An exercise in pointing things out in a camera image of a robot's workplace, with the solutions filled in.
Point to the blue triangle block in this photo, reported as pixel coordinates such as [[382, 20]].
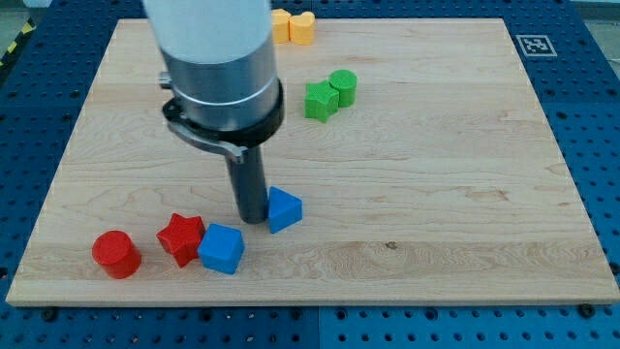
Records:
[[284, 209]]

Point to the yellow pentagon block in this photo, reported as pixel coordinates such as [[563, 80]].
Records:
[[280, 26]]

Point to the red star block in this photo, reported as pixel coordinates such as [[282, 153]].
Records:
[[182, 237]]

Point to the white fiducial marker tag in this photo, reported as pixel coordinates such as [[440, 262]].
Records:
[[535, 45]]

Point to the wooden board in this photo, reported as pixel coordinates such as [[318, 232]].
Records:
[[442, 184]]

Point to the yellow black hazard tape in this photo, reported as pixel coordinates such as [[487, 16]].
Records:
[[17, 46]]

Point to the red cylinder block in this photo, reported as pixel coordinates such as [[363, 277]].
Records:
[[116, 254]]

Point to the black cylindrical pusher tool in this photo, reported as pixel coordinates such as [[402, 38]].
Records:
[[249, 188]]

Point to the yellow heart block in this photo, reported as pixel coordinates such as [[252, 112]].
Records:
[[302, 28]]

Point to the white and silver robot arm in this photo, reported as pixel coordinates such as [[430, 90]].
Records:
[[227, 98]]

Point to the blue cube block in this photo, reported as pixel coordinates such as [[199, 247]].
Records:
[[221, 248]]

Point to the green cylinder block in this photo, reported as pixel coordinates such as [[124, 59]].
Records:
[[345, 82]]

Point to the green star block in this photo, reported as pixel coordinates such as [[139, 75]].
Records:
[[321, 101]]

